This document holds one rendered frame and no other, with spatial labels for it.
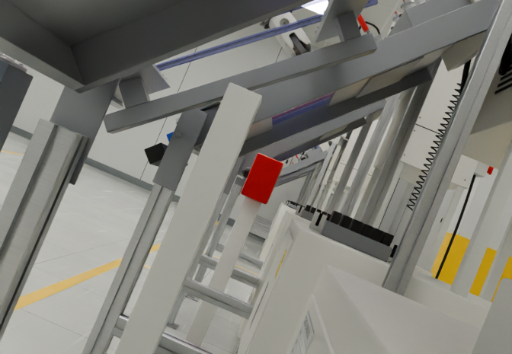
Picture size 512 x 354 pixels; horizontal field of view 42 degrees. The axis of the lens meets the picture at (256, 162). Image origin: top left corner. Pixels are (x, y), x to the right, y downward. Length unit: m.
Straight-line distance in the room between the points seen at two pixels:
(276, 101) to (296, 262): 0.33
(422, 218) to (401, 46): 0.35
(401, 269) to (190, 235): 0.46
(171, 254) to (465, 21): 0.77
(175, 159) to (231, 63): 9.09
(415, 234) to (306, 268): 0.23
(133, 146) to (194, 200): 9.33
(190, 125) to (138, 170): 9.07
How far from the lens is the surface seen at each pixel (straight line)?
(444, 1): 1.53
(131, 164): 10.45
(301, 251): 1.39
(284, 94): 1.40
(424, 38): 1.45
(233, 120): 1.14
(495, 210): 1.46
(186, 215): 1.14
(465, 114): 1.41
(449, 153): 1.40
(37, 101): 10.94
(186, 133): 1.36
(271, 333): 1.41
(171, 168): 1.36
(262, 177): 2.39
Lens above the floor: 0.66
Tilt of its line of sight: 2 degrees up
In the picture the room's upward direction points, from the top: 23 degrees clockwise
